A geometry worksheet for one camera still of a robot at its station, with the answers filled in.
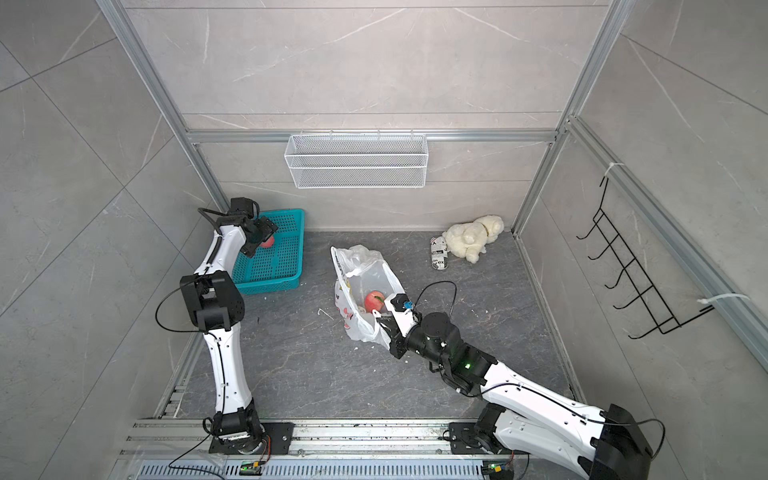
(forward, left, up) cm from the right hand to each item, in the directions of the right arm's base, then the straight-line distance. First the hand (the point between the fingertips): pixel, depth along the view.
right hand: (381, 319), depth 72 cm
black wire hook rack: (+10, -59, +10) cm, 60 cm away
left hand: (+40, +41, -8) cm, 58 cm away
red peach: (+33, +39, -8) cm, 51 cm away
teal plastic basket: (+33, +39, -20) cm, 55 cm away
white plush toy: (+36, -30, -11) cm, 49 cm away
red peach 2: (+15, +3, -16) cm, 22 cm away
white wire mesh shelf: (+56, +8, +9) cm, 57 cm away
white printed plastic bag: (+6, +5, +11) cm, 14 cm away
